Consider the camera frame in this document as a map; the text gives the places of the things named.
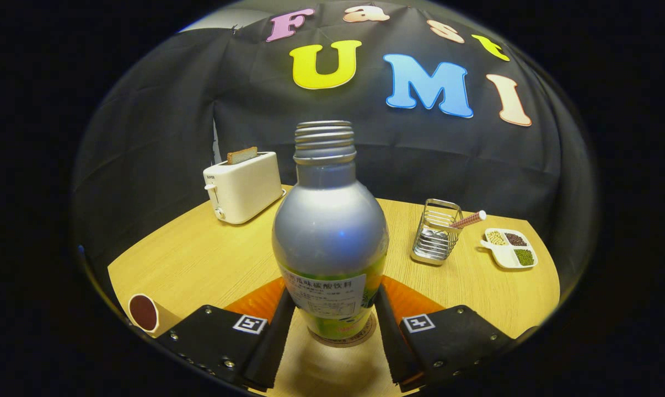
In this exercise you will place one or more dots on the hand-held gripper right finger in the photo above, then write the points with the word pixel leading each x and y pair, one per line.
pixel 387 342

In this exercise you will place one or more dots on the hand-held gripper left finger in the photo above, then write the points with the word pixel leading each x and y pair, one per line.
pixel 277 342

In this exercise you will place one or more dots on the round wooden coaster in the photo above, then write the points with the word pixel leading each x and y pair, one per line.
pixel 370 328

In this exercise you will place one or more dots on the silver bottle with green label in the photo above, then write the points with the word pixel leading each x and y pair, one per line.
pixel 330 231

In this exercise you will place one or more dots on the wooden table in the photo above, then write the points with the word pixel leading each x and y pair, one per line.
pixel 211 259

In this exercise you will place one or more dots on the white divided dish with beans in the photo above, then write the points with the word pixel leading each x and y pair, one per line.
pixel 506 255

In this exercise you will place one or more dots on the white toaster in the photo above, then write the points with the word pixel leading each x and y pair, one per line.
pixel 244 190

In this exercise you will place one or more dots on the toast slice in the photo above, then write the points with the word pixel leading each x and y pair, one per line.
pixel 242 155

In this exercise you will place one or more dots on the black backdrop cloth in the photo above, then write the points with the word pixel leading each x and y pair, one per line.
pixel 161 121

